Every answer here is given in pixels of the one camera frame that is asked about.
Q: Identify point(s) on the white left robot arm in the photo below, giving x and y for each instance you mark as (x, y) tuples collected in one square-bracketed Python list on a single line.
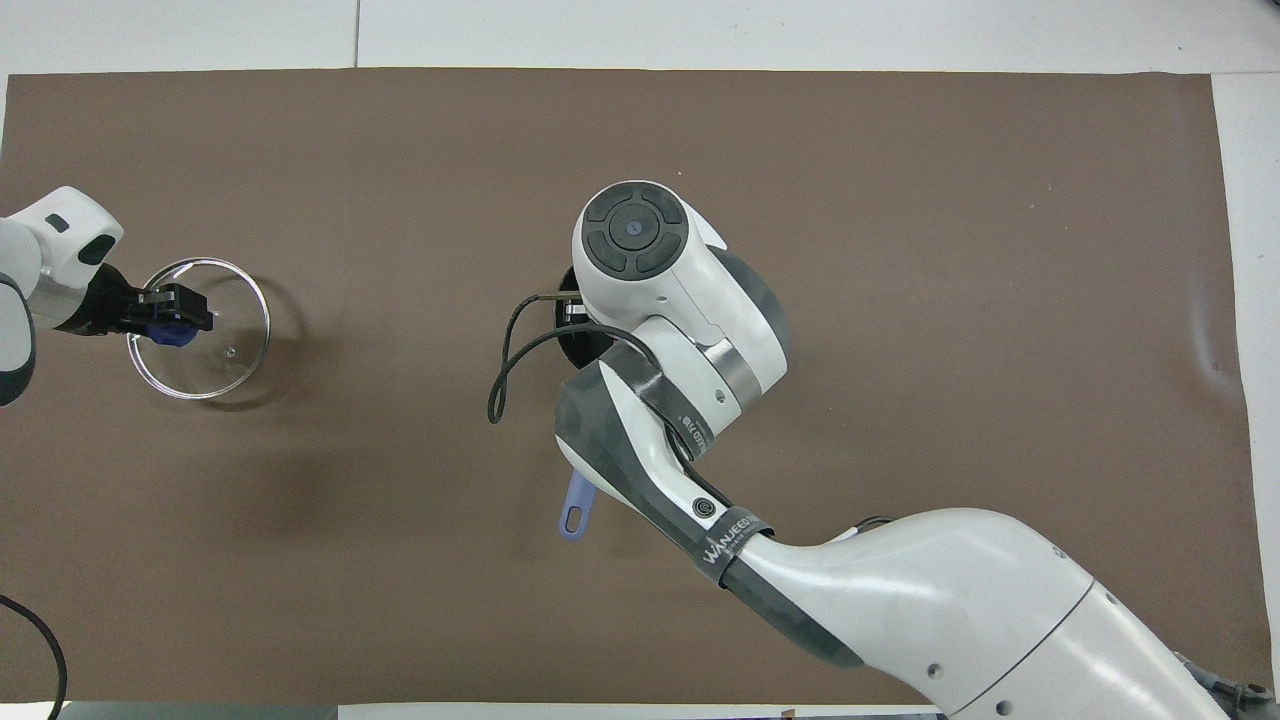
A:
[(25, 270)]

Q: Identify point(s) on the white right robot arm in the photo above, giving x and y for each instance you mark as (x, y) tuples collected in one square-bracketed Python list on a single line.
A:
[(900, 600)]

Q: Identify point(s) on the glass lid with blue knob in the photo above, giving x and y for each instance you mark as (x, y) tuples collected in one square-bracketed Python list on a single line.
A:
[(235, 350)]

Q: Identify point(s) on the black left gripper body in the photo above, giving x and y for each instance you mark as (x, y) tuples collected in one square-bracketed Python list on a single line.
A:
[(110, 310)]

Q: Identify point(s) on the brown table mat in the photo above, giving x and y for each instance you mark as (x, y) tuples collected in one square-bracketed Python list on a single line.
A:
[(900, 200)]

